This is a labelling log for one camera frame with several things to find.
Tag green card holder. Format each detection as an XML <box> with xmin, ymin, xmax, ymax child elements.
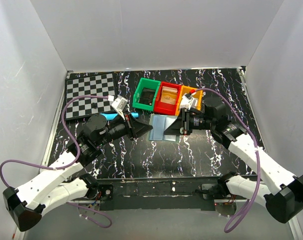
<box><xmin>147</xmin><ymin>114</ymin><xmax>179</xmax><ymax>143</ymax></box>

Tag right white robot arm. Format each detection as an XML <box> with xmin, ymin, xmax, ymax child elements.
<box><xmin>164</xmin><ymin>94</ymin><xmax>303</xmax><ymax>224</ymax></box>

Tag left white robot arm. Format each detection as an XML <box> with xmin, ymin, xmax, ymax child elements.
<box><xmin>2</xmin><ymin>112</ymin><xmax>153</xmax><ymax>232</ymax></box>

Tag black card in green bin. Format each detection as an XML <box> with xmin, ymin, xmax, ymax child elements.
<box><xmin>139</xmin><ymin>87</ymin><xmax>156</xmax><ymax>106</ymax></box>

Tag orange card in red bin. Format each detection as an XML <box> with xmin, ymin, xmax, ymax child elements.
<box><xmin>160</xmin><ymin>86</ymin><xmax>178</xmax><ymax>105</ymax></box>

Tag blue plastic crayon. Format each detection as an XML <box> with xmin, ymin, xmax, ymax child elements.
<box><xmin>100</xmin><ymin>112</ymin><xmax>139</xmax><ymax>121</ymax></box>

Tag red plastic bin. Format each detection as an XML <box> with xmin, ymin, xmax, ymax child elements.
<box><xmin>153</xmin><ymin>81</ymin><xmax>182</xmax><ymax>116</ymax></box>

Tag yellow plastic bin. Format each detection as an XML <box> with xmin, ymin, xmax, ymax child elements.
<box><xmin>175</xmin><ymin>85</ymin><xmax>203</xmax><ymax>116</ymax></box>

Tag checkered chessboard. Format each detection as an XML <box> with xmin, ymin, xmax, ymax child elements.
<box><xmin>64</xmin><ymin>72</ymin><xmax>118</xmax><ymax>121</ymax></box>

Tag green plastic bin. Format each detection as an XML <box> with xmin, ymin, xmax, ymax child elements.
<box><xmin>132</xmin><ymin>77</ymin><xmax>161</xmax><ymax>112</ymax></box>

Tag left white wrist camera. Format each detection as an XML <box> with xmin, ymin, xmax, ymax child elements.
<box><xmin>111</xmin><ymin>95</ymin><xmax>128</xmax><ymax>118</ymax></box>

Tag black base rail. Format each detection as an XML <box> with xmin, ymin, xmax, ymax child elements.
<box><xmin>77</xmin><ymin>174</ymin><xmax>249</xmax><ymax>213</ymax></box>

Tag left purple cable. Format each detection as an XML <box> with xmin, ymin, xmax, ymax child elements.
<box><xmin>0</xmin><ymin>94</ymin><xmax>116</xmax><ymax>229</ymax></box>

